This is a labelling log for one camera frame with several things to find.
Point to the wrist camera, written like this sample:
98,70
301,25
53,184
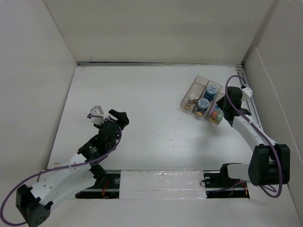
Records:
247,93
96,115

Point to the orange highlighter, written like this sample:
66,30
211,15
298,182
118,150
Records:
214,115

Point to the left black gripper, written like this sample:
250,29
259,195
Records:
121,119

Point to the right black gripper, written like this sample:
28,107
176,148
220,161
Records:
220,102

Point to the purple highlighter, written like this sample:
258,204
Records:
211,111

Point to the blue white round jar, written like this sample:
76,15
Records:
203,104

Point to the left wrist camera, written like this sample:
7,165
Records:
96,115

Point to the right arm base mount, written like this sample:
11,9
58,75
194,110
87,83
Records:
218,185

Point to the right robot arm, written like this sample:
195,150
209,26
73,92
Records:
270,161

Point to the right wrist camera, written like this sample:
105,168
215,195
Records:
247,93

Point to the aluminium rail right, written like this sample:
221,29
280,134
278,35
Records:
248,99

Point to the green highlighter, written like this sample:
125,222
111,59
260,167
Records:
220,116

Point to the clear three-compartment organizer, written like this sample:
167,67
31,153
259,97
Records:
198,87

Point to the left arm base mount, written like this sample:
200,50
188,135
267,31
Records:
106,185

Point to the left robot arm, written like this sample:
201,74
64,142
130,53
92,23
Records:
81,171

